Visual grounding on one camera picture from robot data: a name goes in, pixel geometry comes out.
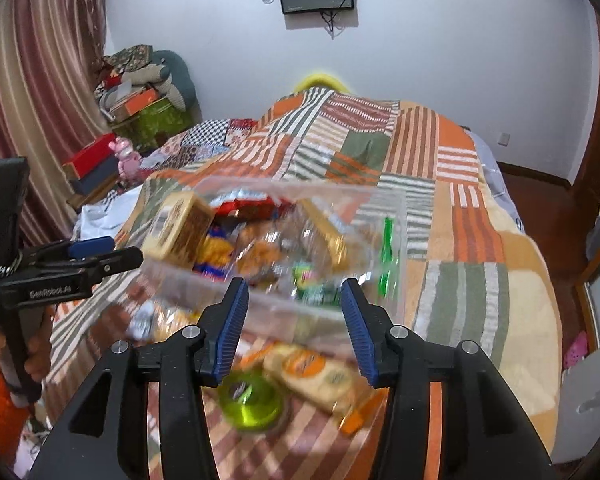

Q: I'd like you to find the green patterned box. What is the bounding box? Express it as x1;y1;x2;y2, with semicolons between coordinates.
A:
132;100;193;148

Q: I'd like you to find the small white snack packet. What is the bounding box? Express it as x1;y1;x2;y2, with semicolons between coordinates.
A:
127;302;156;343

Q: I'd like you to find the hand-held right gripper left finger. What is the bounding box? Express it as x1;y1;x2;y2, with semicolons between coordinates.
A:
27;276;251;480

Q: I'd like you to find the red snack packet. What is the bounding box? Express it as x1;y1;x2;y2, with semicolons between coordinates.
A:
210;187;293;221

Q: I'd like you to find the blue chip packet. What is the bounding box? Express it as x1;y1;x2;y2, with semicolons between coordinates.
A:
192;225;241;281

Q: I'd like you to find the person's left hand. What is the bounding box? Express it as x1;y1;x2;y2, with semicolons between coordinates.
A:
22;305;56;401

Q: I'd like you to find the red box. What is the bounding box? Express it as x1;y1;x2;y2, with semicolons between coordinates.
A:
62;134;118;178

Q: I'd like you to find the white cloth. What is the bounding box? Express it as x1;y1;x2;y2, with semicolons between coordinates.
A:
72;185;146;241

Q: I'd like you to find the clear plastic container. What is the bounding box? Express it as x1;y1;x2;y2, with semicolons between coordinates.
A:
140;177;411;331

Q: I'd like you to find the pink doll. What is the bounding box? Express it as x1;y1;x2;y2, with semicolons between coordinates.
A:
109;136;142;181

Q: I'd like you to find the gold snack bar packet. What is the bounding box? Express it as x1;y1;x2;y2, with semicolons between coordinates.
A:
297;197;351;271

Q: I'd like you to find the orange yellow cracker packet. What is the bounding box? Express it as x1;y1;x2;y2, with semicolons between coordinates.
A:
240;342;376;433

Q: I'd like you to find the green jelly cup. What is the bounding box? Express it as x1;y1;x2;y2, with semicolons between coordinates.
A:
217;370;286;431

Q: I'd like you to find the dark grey box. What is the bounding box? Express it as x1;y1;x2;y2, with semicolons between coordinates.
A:
72;162;121;196

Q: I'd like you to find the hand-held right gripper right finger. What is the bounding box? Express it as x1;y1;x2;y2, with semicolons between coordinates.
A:
340;277;556;480

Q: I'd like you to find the striped orange patchwork blanket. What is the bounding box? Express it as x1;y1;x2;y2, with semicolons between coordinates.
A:
47;87;563;480

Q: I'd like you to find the clear bread packet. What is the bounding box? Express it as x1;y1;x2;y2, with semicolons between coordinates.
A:
232;220;301;286

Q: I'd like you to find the black monitor cable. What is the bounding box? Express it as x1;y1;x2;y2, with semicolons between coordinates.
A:
321;9;345;40

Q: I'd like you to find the green pea packet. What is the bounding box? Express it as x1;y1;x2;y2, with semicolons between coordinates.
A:
290;262;343;308

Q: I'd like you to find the pink slipper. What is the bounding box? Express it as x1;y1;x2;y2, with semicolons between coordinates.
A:
562;330;588;371

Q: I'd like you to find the patterned fabric bag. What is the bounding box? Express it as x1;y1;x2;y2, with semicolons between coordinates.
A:
102;46;153;73

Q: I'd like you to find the gold patterned snack box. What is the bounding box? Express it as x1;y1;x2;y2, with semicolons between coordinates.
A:
141;192;216;268

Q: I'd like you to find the green-edged clear biscuit packet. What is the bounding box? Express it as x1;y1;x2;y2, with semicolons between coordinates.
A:
350;215;401;301

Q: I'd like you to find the yellow hoop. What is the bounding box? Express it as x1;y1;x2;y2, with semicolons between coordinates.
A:
295;74;348;93

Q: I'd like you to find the orange cardboard box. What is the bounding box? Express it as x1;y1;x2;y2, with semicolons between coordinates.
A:
107;87;161;121

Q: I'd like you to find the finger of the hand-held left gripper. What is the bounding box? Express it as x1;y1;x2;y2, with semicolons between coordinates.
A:
87;247;145;281
27;236;117;266

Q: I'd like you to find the white board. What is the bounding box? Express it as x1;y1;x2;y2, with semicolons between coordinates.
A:
550;332;600;465

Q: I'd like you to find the striped brown curtain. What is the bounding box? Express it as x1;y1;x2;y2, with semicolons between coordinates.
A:
0;0;112;246

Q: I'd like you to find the checkered patchwork quilt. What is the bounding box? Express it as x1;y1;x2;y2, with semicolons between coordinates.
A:
140;117;258;171

